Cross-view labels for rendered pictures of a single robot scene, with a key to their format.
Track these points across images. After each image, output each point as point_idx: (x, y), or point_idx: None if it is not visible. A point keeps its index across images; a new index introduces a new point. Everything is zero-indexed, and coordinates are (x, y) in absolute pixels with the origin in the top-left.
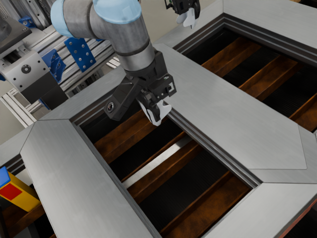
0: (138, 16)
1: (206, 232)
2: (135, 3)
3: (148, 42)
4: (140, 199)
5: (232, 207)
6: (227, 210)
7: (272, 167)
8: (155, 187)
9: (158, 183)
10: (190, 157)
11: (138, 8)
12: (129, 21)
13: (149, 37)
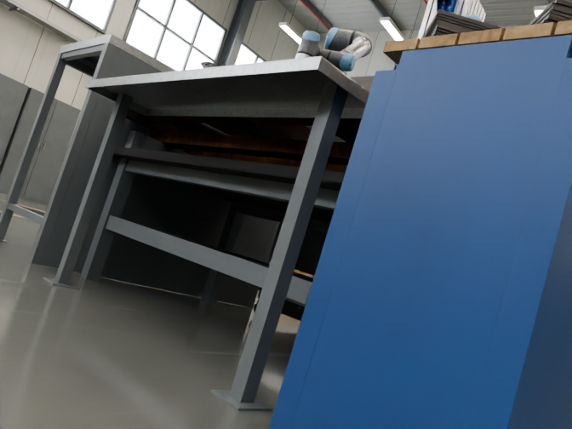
0: (306, 39)
1: (219, 139)
2: (310, 35)
3: (304, 53)
4: (243, 159)
5: (234, 140)
6: (231, 137)
7: None
8: (251, 161)
9: (254, 160)
10: (274, 163)
11: (310, 37)
12: (302, 38)
13: (307, 54)
